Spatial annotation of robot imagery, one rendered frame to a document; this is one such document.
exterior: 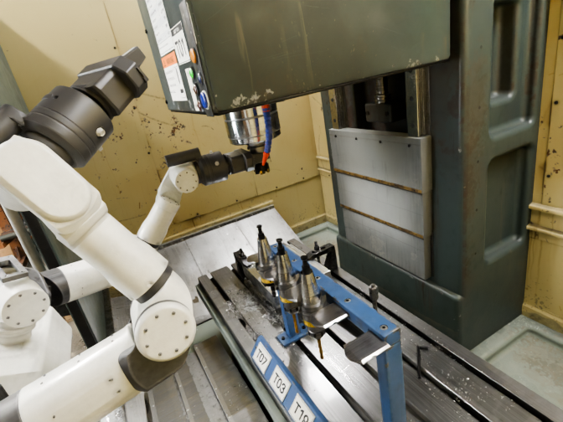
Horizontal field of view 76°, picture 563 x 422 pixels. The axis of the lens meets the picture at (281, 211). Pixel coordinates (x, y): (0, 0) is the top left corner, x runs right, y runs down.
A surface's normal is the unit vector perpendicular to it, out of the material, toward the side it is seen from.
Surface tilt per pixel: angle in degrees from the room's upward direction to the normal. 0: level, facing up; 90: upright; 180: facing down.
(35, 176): 70
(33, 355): 23
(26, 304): 98
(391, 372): 90
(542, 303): 90
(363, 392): 0
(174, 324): 77
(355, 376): 0
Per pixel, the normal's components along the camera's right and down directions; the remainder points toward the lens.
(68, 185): 0.61, -0.18
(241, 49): 0.47, 0.25
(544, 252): -0.87, 0.33
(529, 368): -0.18, -0.91
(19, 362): 0.18, -0.97
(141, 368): 0.43, 0.04
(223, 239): 0.03, -0.73
